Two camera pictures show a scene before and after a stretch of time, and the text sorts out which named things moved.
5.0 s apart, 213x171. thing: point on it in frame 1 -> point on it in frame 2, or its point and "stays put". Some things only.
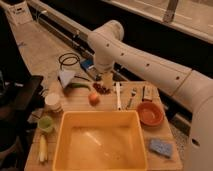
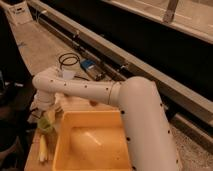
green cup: (45, 123) stays put
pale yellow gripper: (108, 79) -> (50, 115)
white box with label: (20, 12) stays put
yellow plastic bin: (99, 140) stays put
